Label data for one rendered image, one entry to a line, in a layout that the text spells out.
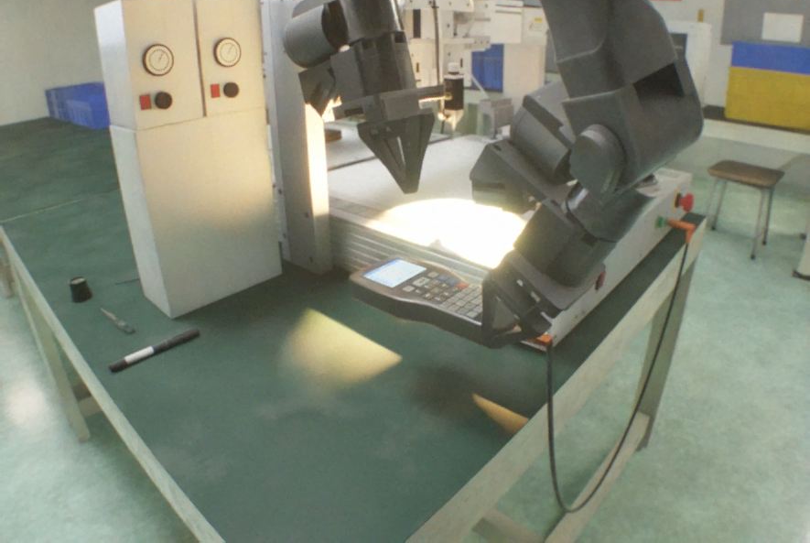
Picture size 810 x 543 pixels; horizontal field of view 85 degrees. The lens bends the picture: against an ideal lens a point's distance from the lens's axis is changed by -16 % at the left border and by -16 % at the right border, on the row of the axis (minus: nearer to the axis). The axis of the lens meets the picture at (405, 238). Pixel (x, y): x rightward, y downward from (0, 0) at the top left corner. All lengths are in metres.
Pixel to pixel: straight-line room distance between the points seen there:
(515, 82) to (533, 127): 1.03
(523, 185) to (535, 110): 0.06
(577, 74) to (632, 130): 0.05
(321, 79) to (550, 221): 0.28
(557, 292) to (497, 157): 0.12
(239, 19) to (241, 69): 0.07
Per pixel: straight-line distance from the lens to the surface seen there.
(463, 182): 1.06
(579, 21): 0.33
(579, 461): 1.64
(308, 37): 0.55
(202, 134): 0.81
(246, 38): 0.84
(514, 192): 0.44
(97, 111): 3.22
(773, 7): 4.90
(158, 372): 0.74
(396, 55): 0.50
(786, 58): 3.22
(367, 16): 0.50
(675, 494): 1.63
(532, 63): 1.43
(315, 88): 0.57
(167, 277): 0.83
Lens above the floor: 1.15
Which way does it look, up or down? 22 degrees down
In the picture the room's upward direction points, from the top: 1 degrees counter-clockwise
